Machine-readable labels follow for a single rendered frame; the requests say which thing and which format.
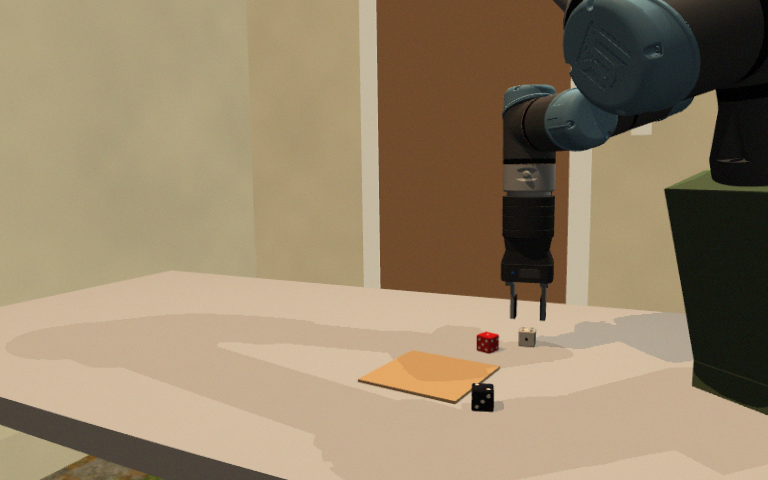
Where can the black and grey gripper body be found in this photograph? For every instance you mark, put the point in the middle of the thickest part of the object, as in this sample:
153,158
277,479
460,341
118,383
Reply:
528,223

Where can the red die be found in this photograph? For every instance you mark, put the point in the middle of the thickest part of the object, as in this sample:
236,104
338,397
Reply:
487,342

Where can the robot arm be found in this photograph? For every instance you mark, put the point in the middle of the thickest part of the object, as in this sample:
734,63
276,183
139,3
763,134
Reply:
640,57

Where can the white die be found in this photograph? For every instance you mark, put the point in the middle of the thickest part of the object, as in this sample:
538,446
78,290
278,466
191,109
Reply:
527,337

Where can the orange flat mat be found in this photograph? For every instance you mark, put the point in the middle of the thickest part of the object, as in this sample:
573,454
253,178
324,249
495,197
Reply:
431,376

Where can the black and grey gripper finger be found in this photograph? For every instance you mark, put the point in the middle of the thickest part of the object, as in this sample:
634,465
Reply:
543,302
513,299

